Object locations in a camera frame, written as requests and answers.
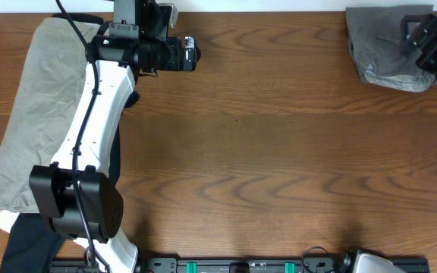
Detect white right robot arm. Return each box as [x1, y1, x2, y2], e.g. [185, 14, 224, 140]
[335, 14, 437, 273]

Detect grey shorts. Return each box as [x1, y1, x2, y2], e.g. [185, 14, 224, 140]
[346, 5, 435, 93]

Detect khaki folded shorts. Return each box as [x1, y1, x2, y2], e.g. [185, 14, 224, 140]
[0, 17, 87, 213]

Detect black garment under stack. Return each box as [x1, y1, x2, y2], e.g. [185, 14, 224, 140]
[0, 12, 142, 273]

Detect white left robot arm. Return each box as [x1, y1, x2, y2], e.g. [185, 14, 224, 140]
[29, 0, 201, 272]

